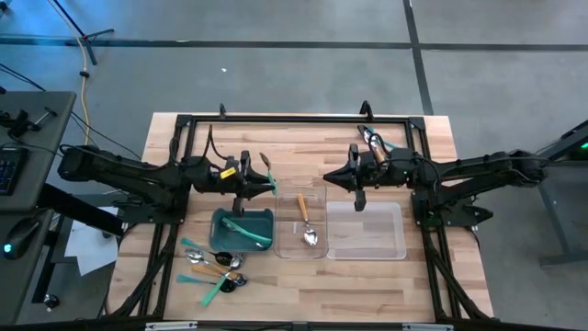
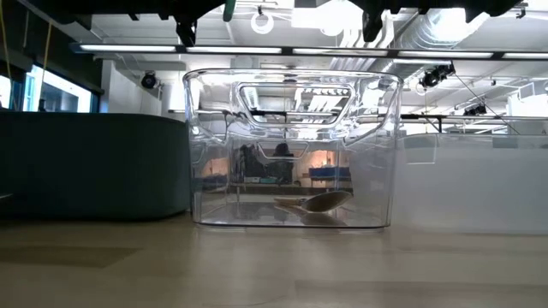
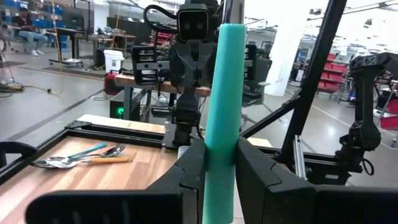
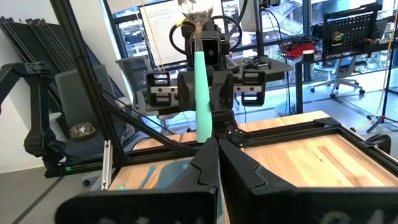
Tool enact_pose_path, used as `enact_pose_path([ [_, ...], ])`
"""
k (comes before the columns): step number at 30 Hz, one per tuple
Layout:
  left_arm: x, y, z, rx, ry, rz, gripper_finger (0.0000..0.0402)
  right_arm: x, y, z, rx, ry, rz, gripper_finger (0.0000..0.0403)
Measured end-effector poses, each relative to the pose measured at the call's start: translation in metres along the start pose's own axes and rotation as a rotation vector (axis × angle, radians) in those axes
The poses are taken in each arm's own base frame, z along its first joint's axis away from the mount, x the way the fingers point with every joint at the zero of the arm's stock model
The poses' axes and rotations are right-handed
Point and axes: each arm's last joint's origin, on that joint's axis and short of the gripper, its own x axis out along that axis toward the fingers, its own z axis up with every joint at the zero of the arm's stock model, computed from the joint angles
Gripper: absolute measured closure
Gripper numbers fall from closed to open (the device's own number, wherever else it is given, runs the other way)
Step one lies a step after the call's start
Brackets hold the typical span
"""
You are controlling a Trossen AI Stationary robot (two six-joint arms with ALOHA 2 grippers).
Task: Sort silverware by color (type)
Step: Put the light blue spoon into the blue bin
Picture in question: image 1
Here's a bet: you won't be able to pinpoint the clear plastic bin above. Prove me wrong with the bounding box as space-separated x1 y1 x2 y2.
274 179 330 260

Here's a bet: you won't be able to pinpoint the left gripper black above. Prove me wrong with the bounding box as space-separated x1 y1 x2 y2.
213 150 277 218

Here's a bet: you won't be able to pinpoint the black aluminium table frame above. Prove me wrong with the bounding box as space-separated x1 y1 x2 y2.
107 112 496 323

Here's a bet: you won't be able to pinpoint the black front crossbar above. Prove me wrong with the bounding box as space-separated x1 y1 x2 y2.
0 315 588 331

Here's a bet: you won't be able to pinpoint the white paper sheets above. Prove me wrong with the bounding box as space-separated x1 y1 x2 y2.
63 205 121 277

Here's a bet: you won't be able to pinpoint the teal-handled silver spoon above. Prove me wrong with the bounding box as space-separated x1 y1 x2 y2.
199 252 244 308

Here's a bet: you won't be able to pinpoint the yellow extension cable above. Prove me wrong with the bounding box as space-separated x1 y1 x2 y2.
75 36 93 148

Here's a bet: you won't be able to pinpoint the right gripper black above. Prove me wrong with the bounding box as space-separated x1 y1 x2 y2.
322 143 415 214

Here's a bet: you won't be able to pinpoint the wood-handled silver spoon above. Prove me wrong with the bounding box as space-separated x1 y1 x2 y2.
185 248 240 277
190 264 249 287
295 191 320 247

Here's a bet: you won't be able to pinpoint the black floor beam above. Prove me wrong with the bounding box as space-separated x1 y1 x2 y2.
35 182 129 238

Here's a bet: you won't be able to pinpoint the black floor cable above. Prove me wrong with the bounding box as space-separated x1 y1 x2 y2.
68 109 144 162
0 62 46 92

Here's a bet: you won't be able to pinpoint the silver bracket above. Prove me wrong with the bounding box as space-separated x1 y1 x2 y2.
144 321 198 331
401 323 455 331

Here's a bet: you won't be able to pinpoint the teal handled spoon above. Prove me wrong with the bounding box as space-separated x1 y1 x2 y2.
258 151 279 198

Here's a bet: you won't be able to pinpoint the black computer mouse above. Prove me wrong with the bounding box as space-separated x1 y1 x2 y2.
2 216 42 261

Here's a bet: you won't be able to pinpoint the teal plastic bin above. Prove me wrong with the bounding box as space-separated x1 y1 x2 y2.
209 207 276 254

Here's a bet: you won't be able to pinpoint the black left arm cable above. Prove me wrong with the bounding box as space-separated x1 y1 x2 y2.
206 123 231 162

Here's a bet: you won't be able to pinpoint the grey desk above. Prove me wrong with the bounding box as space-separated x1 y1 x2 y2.
0 90 78 212

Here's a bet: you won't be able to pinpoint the frosted white plastic bin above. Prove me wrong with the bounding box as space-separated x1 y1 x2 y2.
325 200 408 261

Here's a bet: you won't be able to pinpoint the teal-handled black spoon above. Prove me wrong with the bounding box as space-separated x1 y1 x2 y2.
175 273 238 294
356 123 401 152
179 236 236 268

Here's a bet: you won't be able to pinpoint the dark grey side table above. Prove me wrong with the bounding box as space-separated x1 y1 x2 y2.
0 209 59 325

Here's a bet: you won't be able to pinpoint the black keyboard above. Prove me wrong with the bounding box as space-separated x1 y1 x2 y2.
0 146 28 198

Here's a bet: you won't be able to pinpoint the black desk clamp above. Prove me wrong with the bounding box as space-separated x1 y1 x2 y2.
0 107 60 139

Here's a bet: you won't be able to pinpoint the black tripod stand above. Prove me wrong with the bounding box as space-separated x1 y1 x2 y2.
45 0 116 66

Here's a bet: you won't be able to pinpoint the dark grey cart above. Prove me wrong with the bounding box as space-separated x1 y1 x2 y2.
535 118 588 268

